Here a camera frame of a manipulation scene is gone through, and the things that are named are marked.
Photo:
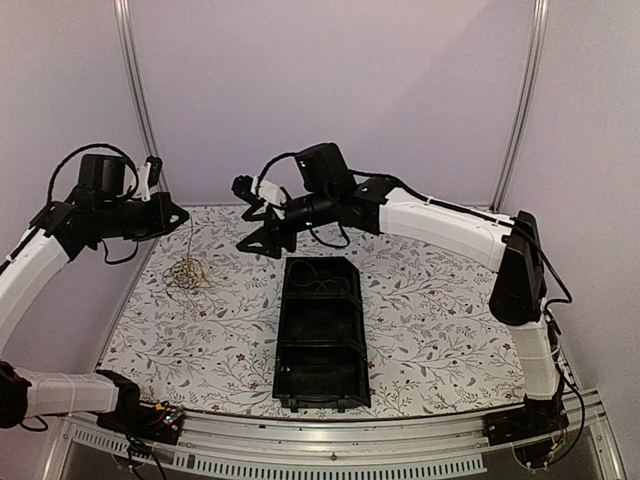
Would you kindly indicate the right aluminium corner post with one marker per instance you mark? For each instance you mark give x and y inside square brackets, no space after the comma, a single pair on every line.
[531,69]

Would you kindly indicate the aluminium corner post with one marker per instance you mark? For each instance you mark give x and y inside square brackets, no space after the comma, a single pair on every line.
[126,36]
[531,69]

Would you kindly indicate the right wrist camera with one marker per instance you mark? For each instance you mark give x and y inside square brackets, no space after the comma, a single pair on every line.
[256,192]

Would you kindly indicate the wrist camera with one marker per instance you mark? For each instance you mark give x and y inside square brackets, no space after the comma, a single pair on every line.
[256,192]
[148,175]

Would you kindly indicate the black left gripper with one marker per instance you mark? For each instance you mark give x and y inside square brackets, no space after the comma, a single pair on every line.
[162,222]

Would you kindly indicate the black three-compartment bin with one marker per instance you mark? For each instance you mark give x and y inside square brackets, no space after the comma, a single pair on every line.
[321,352]

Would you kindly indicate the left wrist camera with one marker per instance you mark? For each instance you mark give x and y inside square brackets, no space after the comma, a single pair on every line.
[148,175]

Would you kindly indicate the left aluminium corner post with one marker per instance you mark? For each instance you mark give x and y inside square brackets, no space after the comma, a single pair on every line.
[126,36]

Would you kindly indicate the aluminium front rail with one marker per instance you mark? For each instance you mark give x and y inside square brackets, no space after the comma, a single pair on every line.
[440,447]

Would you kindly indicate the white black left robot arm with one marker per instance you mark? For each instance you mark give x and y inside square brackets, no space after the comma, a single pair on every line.
[113,198]

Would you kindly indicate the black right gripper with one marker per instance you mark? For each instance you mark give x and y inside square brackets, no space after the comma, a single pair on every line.
[268,234]

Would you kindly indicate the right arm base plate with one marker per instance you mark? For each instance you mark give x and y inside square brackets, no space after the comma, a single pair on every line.
[534,418]

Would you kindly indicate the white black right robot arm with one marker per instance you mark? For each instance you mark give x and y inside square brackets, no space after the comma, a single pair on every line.
[379,203]

